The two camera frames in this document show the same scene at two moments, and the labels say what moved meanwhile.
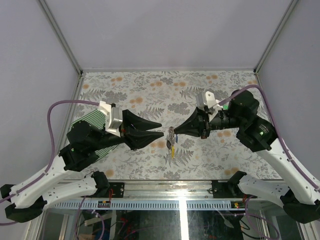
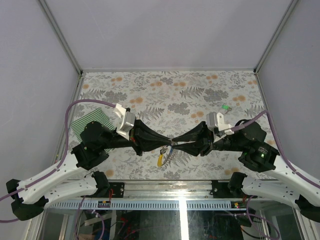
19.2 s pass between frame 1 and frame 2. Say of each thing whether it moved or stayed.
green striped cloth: stayed
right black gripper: moved
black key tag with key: moved
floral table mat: stayed
